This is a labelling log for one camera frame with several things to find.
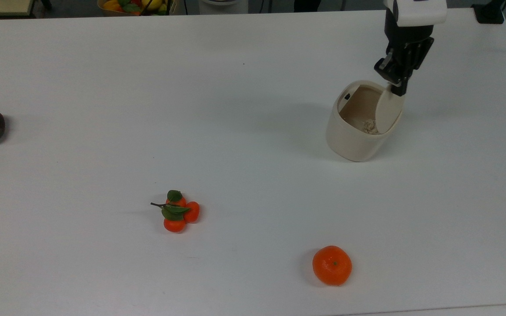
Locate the small tangerine cluster with leaves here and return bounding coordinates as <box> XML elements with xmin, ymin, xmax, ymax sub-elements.
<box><xmin>150</xmin><ymin>190</ymin><xmax>201</xmax><ymax>233</ymax></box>

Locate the basket of mixed fruit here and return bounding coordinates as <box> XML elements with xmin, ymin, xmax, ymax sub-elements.
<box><xmin>98</xmin><ymin>0</ymin><xmax>178</xmax><ymax>17</ymax></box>

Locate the large orange tangerine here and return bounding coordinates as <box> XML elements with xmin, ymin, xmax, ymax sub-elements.
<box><xmin>312</xmin><ymin>245</ymin><xmax>353</xmax><ymax>287</ymax></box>

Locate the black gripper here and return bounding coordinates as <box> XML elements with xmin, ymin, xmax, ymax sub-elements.
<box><xmin>374</xmin><ymin>10</ymin><xmax>435</xmax><ymax>97</ymax></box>

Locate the cream round bin lid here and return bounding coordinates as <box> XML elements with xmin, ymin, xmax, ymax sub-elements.
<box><xmin>375</xmin><ymin>85</ymin><xmax>405</xmax><ymax>135</ymax></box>

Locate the light wooden table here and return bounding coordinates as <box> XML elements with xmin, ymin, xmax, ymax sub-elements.
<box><xmin>0</xmin><ymin>0</ymin><xmax>36</xmax><ymax>17</ymax></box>

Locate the cream plastic garbage bin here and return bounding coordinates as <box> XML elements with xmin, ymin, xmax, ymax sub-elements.
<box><xmin>325</xmin><ymin>79</ymin><xmax>405</xmax><ymax>162</ymax></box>

